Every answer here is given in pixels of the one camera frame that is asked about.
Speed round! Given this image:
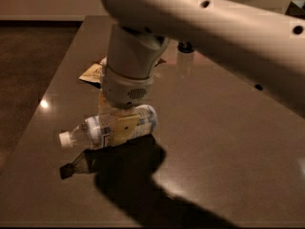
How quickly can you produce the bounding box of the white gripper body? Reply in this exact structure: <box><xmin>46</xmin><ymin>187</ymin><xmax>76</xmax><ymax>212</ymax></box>
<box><xmin>100</xmin><ymin>57</ymin><xmax>153</xmax><ymax>109</ymax></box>

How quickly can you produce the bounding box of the brown chips bag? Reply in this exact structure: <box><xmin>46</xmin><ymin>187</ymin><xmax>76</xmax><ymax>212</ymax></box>
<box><xmin>79</xmin><ymin>57</ymin><xmax>165</xmax><ymax>89</ymax></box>

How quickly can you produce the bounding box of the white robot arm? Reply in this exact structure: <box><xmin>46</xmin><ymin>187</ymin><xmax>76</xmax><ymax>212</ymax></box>
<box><xmin>101</xmin><ymin>0</ymin><xmax>305</xmax><ymax>115</ymax></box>

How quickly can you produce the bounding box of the clear plastic water bottle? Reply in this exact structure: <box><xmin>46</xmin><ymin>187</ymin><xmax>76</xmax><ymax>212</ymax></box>
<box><xmin>59</xmin><ymin>105</ymin><xmax>158</xmax><ymax>149</ymax></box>

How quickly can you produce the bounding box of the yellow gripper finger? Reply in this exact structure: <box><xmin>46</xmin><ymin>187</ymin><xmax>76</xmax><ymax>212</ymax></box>
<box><xmin>112</xmin><ymin>108</ymin><xmax>140</xmax><ymax>146</ymax></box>
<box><xmin>98</xmin><ymin>90</ymin><xmax>112</xmax><ymax>115</ymax></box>

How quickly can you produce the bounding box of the dark blue soda can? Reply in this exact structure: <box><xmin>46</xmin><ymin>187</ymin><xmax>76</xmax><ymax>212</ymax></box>
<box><xmin>177</xmin><ymin>42</ymin><xmax>194</xmax><ymax>53</ymax></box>

